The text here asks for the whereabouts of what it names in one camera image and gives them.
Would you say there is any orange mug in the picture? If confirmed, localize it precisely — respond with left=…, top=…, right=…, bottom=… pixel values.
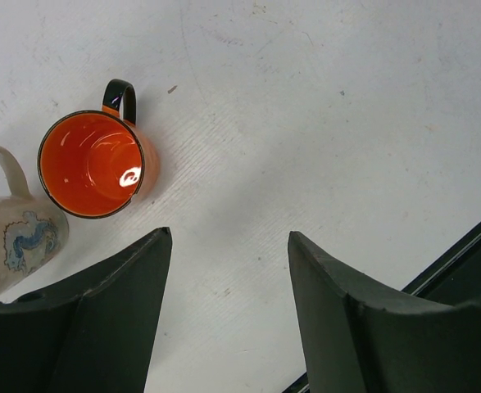
left=37, top=79, right=161, bottom=219

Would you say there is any white patterned mug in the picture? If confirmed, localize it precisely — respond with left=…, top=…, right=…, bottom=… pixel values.
left=0, top=146, right=69, bottom=295

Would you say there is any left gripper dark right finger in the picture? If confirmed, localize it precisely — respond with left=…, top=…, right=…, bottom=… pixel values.
left=288, top=230, right=481, bottom=393

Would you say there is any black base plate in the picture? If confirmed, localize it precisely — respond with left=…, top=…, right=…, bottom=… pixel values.
left=280, top=202, right=481, bottom=393

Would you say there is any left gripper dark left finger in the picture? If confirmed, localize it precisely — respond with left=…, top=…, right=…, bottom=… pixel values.
left=0, top=228, right=172, bottom=392

